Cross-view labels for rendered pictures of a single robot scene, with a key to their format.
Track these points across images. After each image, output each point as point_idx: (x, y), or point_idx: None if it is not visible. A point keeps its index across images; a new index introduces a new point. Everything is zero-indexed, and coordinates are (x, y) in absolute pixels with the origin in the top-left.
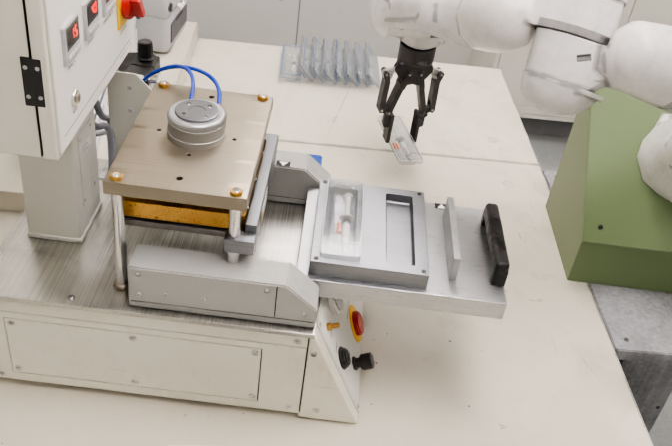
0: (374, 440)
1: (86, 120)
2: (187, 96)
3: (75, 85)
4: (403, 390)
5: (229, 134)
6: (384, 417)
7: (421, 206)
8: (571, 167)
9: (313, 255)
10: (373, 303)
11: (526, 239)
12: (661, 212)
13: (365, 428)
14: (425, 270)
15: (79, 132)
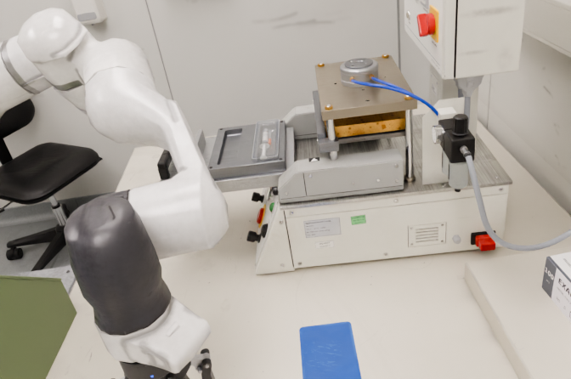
0: (253, 189)
1: (436, 76)
2: (384, 96)
3: (409, 9)
4: (234, 212)
5: (339, 84)
6: (247, 198)
7: (212, 160)
8: (12, 327)
9: (283, 121)
10: (248, 256)
11: (86, 353)
12: None
13: (257, 192)
14: (220, 129)
15: (432, 71)
